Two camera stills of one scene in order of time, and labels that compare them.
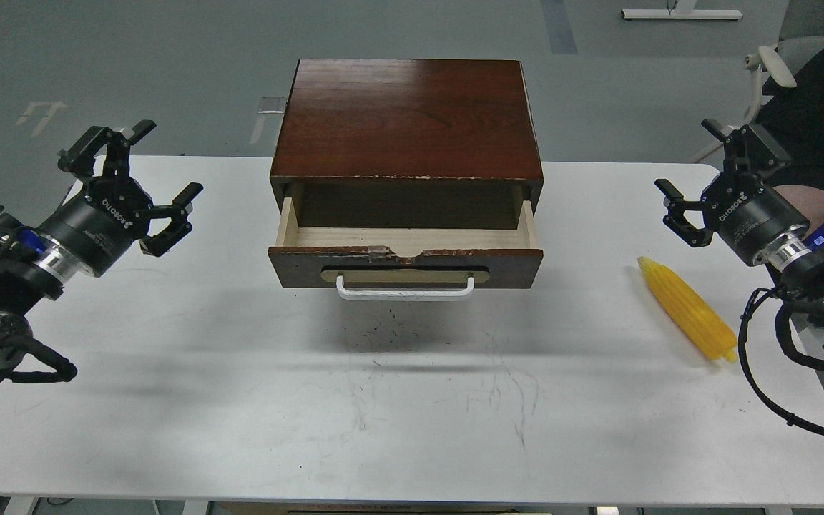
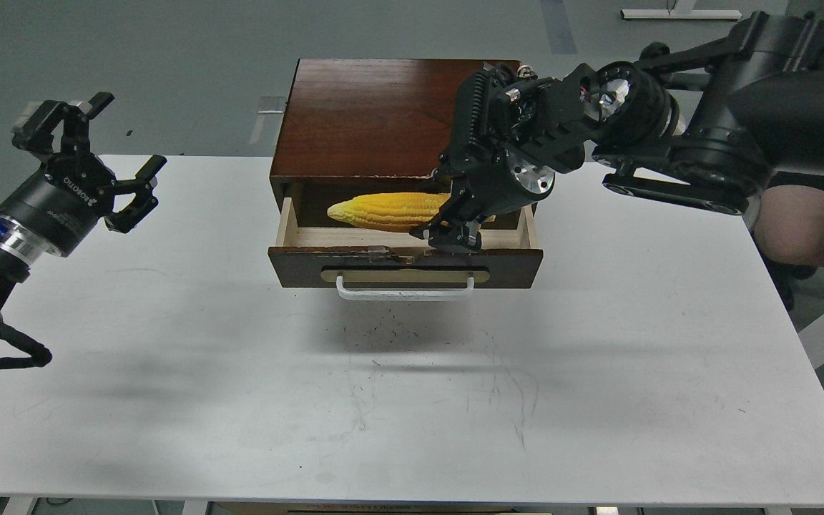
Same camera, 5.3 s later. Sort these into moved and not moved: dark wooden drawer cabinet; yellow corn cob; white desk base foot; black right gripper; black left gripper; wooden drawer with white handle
Moved: yellow corn cob; black right gripper; black left gripper
Not moved: white desk base foot; wooden drawer with white handle; dark wooden drawer cabinet
